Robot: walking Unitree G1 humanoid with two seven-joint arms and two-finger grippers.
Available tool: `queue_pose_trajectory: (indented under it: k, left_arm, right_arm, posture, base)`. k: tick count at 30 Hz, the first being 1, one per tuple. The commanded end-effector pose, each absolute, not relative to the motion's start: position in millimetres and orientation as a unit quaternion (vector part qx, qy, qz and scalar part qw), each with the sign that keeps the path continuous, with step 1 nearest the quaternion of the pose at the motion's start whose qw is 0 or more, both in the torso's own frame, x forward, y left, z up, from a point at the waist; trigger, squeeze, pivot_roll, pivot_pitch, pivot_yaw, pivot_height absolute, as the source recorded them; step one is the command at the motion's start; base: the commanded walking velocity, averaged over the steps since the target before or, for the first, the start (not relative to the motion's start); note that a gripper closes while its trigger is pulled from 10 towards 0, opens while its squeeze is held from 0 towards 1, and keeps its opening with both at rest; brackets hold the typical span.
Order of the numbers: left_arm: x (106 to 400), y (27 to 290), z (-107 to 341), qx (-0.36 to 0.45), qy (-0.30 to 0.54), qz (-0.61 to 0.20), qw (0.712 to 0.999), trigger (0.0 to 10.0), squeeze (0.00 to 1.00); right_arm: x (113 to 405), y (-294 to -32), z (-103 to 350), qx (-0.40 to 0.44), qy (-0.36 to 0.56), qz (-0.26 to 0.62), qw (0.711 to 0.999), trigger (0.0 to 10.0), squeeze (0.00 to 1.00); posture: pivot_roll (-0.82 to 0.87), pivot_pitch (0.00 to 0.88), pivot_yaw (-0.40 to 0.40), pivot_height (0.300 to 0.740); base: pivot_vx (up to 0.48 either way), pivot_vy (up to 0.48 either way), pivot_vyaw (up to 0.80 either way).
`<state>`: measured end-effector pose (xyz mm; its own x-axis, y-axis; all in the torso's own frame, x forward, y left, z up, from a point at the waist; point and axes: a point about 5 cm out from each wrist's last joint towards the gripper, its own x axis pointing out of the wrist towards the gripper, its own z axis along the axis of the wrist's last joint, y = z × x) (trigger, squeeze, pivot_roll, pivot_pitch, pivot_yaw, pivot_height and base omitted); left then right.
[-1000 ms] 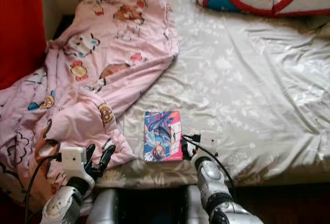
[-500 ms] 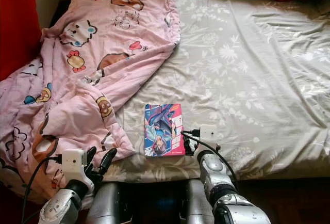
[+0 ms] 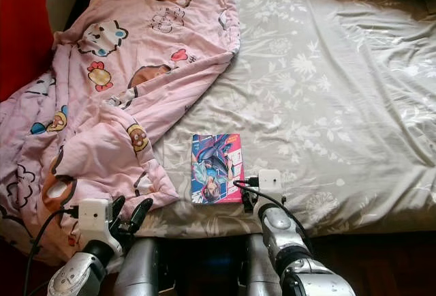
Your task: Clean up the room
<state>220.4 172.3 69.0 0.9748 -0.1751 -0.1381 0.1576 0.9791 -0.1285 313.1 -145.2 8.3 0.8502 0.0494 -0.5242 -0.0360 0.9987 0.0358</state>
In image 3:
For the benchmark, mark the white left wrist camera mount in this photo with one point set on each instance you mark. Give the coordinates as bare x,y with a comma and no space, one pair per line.
94,215

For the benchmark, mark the silver robot leg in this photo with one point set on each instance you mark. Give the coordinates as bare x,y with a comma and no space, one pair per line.
260,272
136,272

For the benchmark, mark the bed with grey floral sheet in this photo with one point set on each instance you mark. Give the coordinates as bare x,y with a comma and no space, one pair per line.
327,105

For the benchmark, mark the silver left robot leg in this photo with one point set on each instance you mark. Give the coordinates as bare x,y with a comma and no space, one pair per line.
136,272

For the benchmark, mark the silver right robot leg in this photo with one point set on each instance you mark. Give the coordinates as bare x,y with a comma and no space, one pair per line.
260,272

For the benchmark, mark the anime cover comic book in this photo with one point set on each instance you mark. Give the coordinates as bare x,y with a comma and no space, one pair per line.
216,168

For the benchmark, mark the red fabric sofa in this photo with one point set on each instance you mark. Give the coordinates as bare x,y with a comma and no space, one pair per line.
22,30

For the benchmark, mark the pink cartoon print quilt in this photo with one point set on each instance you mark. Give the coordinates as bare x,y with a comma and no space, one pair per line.
129,105

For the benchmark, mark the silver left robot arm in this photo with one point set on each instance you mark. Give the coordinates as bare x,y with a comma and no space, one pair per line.
73,277

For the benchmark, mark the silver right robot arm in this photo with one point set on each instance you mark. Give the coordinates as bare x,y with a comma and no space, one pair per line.
279,231

